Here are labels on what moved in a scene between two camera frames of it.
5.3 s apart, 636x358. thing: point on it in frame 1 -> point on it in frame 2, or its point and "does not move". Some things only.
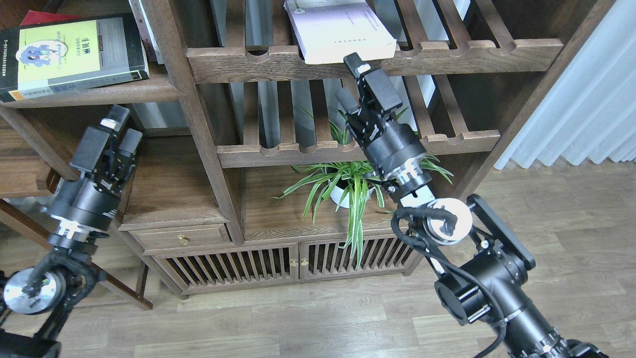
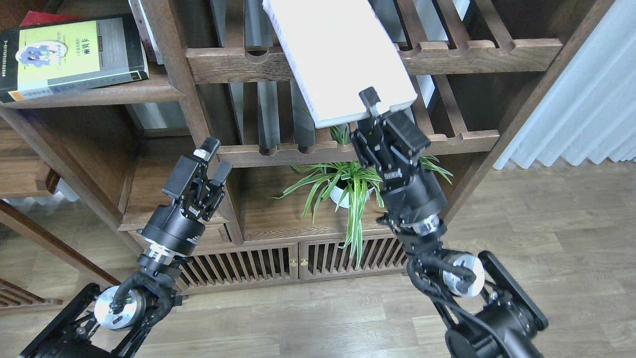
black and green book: x=43 y=58 does not move
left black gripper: x=87 y=207 -> x=180 y=226
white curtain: x=591 y=110 does not move
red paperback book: x=34 y=17 does not move
